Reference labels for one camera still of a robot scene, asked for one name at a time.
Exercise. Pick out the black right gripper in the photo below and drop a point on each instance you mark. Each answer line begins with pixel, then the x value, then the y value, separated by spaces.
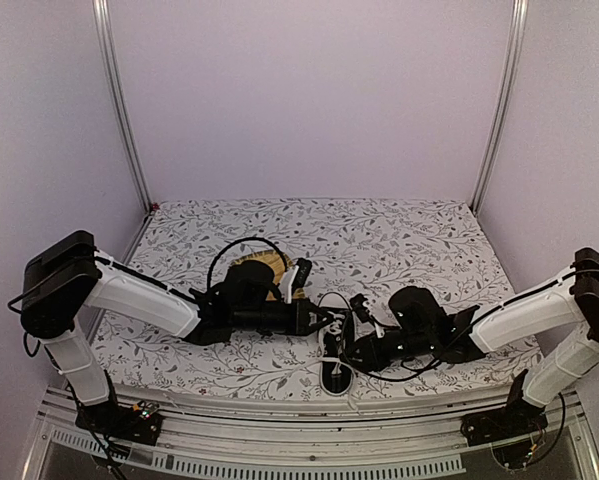
pixel 372 359

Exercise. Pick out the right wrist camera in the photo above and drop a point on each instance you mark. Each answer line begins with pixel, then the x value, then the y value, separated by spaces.
pixel 361 308

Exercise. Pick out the floral patterned table mat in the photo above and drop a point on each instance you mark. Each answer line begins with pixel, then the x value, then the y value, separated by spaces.
pixel 361 246

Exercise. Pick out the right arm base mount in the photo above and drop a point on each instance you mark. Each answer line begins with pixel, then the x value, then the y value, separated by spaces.
pixel 502 423

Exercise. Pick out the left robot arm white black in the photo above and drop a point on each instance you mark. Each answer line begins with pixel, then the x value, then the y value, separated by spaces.
pixel 74 273

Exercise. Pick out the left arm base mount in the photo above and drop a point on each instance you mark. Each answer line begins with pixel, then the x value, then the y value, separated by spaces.
pixel 137 424

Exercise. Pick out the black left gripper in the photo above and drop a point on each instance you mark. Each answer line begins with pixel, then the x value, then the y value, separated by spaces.
pixel 300 322

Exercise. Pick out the black white canvas sneaker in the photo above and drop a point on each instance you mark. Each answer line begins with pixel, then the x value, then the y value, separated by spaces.
pixel 337 377

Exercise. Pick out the woven bamboo tray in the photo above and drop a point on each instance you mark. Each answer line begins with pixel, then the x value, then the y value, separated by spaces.
pixel 279 264

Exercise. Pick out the right aluminium frame post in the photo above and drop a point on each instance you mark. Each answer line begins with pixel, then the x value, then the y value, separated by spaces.
pixel 510 69

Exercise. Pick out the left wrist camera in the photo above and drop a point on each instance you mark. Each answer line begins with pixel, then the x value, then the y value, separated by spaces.
pixel 294 279

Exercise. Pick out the left aluminium frame post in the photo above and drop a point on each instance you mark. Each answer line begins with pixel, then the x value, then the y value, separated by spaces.
pixel 104 32

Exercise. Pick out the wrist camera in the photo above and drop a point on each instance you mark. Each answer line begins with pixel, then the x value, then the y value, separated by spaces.
pixel 294 279
pixel 361 308

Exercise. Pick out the aluminium frame post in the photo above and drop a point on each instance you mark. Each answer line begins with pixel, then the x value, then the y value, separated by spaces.
pixel 104 32
pixel 510 69

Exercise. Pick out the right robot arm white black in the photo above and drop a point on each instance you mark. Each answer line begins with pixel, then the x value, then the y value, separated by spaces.
pixel 425 328

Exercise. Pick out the front aluminium rail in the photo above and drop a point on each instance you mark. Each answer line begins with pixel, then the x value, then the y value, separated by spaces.
pixel 207 437

